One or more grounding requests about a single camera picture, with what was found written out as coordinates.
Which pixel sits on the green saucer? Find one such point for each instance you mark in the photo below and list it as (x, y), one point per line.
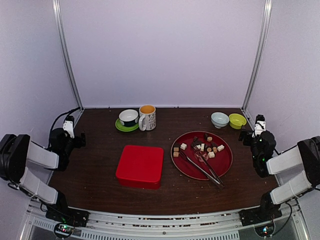
(125, 129)

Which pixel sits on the light blue bowl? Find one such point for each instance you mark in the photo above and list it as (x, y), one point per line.
(219, 119)

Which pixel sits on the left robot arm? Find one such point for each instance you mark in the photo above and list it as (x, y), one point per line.
(22, 160)

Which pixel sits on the metal base rail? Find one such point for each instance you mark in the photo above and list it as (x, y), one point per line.
(225, 225)

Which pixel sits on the white chocolate right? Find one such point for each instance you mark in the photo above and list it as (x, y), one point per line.
(220, 148)

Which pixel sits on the round red tray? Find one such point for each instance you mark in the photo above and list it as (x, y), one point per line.
(221, 161)

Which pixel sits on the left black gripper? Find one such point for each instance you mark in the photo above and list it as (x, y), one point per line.
(82, 143)

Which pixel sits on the red box lid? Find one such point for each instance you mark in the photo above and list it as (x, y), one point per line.
(143, 163)

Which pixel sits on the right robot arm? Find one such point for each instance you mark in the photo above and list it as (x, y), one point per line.
(305, 153)

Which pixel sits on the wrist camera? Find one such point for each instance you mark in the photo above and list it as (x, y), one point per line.
(68, 125)
(259, 126)

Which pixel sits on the white square chocolate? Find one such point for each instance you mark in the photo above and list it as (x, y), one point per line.
(183, 146)

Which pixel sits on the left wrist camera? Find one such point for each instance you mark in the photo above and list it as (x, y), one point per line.
(68, 125)

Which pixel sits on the white patterned mug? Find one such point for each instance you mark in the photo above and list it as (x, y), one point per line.
(147, 118)

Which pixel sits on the tan square chocolate lower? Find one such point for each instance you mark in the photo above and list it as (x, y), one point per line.
(175, 154)

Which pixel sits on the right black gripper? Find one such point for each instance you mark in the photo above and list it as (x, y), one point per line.
(247, 133)

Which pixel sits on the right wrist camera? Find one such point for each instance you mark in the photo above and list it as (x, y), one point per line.
(259, 126)

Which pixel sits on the metal tongs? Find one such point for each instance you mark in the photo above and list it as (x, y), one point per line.
(203, 166)

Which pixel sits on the red chocolate box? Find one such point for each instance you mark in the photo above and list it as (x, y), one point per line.
(142, 184)

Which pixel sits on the lime green bowl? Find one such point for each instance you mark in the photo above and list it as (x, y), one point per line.
(237, 121)

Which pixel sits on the white and dark cup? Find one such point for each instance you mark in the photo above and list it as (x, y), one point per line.
(128, 117)

